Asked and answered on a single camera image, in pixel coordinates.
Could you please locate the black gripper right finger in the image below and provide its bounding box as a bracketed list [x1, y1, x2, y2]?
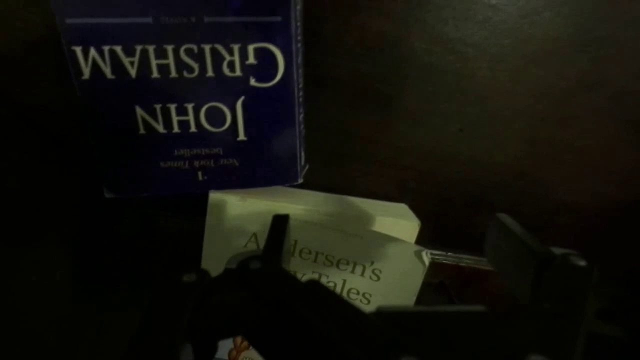
[371, 211, 595, 360]

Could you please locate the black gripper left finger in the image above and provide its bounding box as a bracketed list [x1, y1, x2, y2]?
[175, 211, 376, 360]

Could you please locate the blue John Grisham book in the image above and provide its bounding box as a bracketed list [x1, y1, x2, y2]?
[50, 0, 310, 198]

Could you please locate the dark wooden secretary desk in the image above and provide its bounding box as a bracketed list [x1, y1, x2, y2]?
[0, 0, 640, 360]

